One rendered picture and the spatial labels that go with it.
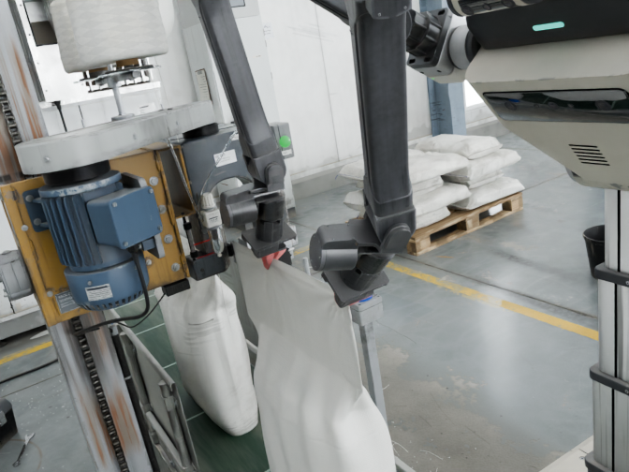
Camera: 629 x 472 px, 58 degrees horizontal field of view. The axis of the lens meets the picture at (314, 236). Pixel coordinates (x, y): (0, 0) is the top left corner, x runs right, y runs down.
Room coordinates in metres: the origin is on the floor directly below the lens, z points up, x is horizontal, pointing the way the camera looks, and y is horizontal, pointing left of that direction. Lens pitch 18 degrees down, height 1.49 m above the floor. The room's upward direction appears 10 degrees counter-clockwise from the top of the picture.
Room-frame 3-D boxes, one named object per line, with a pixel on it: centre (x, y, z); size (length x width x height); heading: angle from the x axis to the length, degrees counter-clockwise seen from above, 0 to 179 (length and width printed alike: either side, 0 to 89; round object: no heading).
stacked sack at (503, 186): (4.39, -1.37, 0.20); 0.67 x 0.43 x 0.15; 120
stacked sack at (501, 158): (4.40, -1.35, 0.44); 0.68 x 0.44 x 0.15; 120
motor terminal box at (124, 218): (1.02, 0.34, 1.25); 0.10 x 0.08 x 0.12; 145
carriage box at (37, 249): (1.30, 0.51, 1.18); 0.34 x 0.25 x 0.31; 120
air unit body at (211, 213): (1.29, 0.23, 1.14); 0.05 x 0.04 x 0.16; 120
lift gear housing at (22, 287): (1.19, 0.67, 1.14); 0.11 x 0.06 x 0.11; 30
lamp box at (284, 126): (1.47, 0.05, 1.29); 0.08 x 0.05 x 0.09; 30
